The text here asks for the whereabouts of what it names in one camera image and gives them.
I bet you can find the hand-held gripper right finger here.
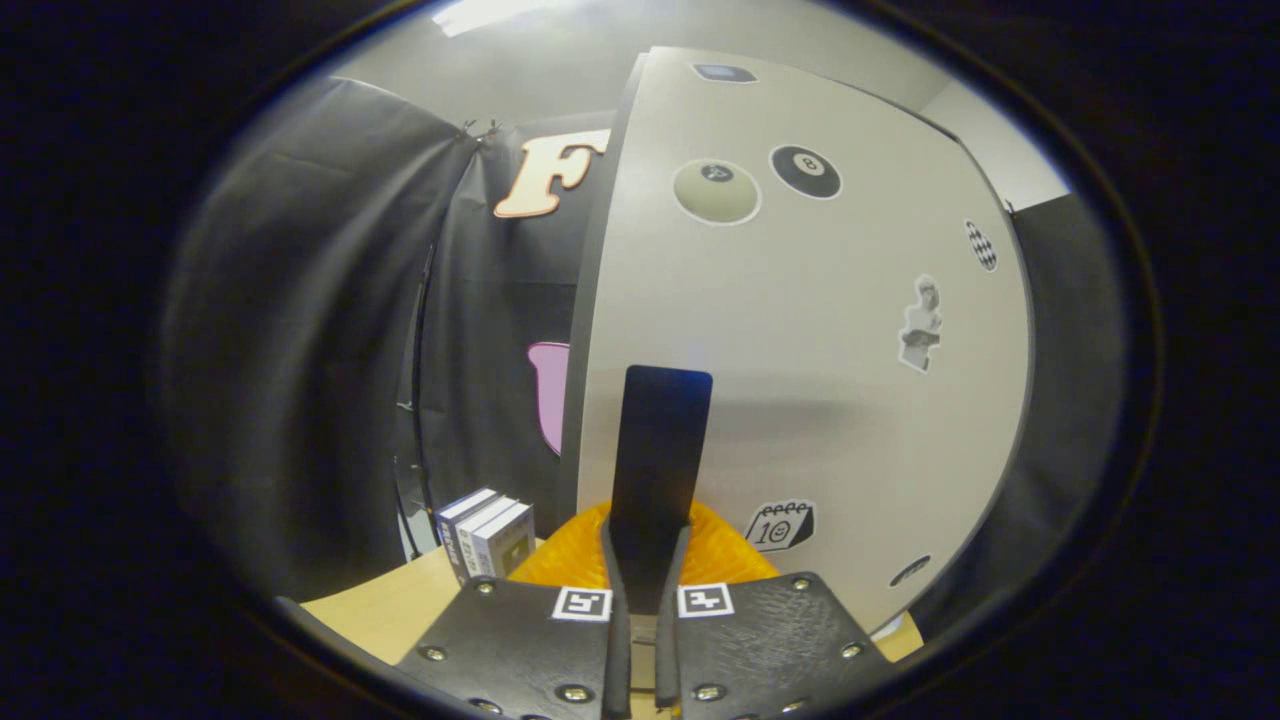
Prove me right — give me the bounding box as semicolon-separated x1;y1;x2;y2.
655;500;896;720

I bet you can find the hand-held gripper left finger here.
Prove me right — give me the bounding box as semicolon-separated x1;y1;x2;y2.
395;500;633;720

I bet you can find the black door handle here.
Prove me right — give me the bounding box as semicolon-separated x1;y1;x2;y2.
608;365;714;616

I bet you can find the white spine book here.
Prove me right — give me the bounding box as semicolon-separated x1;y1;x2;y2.
452;494;519;583

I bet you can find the dark blue spine book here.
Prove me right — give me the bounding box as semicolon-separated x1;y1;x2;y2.
435;488;501;586

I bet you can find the dark grey cabinet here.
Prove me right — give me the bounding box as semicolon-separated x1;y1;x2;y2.
558;55;646;511

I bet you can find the black backdrop cloth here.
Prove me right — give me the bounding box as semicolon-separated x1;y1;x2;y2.
165;75;1131;641

